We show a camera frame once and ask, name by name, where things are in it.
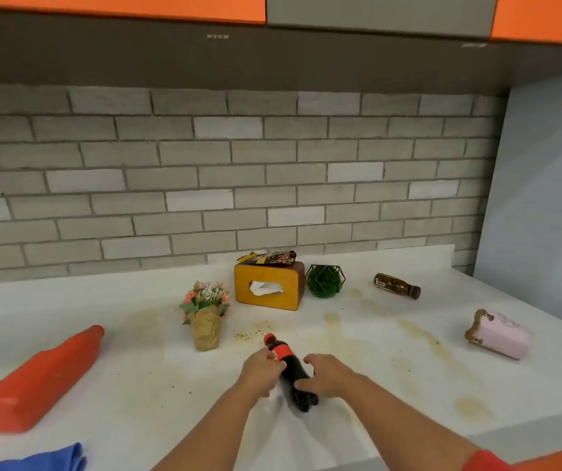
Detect pink bucket with rope handle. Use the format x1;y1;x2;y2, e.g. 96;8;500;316
465;309;532;360

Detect grey wall cabinet door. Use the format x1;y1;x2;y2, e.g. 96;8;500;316
266;0;499;39

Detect red sleeve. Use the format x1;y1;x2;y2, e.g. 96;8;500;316
462;449;513;471

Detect large red plastic bottle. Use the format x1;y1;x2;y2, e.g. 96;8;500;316
0;324;106;434

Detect green plant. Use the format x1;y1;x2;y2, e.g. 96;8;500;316
305;264;346;299

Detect person's left hand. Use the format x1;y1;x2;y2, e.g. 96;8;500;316
235;347;287;400

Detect orange wall cabinet door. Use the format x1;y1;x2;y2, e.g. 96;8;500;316
0;0;267;25
490;0;562;46

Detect brown spice jar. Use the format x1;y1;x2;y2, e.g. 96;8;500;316
372;273;422;300

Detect person's right forearm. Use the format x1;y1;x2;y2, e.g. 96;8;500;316
339;375;480;471

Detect person's left forearm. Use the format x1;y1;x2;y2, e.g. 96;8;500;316
152;382;264;471

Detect person's right hand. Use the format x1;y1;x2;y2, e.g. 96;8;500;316
293;353;360;400

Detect brown tissue box yellow lid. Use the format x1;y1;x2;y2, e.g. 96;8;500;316
234;261;306;311

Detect blue cloth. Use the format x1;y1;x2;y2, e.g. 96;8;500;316
0;442;88;471

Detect cola bottle with red cap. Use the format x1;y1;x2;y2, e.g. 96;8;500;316
263;333;320;413

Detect white countertop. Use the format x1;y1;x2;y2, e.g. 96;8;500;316
0;243;562;471

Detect artificial flowers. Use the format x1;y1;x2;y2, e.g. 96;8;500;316
179;281;232;353

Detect dark and yellow snack packet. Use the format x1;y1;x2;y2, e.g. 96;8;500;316
236;249;297;267

